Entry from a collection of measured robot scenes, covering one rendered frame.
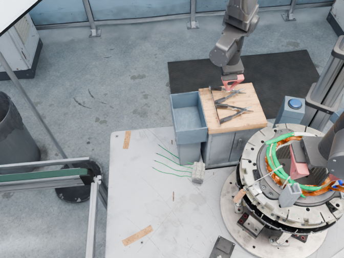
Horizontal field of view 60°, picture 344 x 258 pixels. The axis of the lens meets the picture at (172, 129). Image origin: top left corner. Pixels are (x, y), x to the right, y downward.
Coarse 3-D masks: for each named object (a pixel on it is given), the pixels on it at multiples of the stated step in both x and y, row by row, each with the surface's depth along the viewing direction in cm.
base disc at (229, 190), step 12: (228, 180) 116; (228, 192) 113; (228, 204) 111; (228, 216) 108; (240, 216) 108; (228, 228) 105; (240, 228) 105; (264, 228) 105; (240, 240) 103; (252, 240) 103; (264, 240) 103; (312, 240) 102; (324, 240) 102; (252, 252) 100; (264, 252) 100; (276, 252) 100; (288, 252) 100; (300, 252) 100; (312, 252) 100
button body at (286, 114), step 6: (288, 96) 110; (282, 108) 111; (288, 108) 107; (300, 108) 106; (282, 114) 108; (288, 114) 107; (294, 114) 107; (300, 114) 106; (276, 120) 118; (282, 120) 111; (288, 120) 110; (294, 120) 109; (300, 120) 108
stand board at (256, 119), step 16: (208, 96) 107; (224, 96) 107; (240, 96) 106; (256, 96) 106; (208, 112) 103; (224, 112) 102; (256, 112) 102; (208, 128) 99; (224, 128) 99; (240, 128) 100
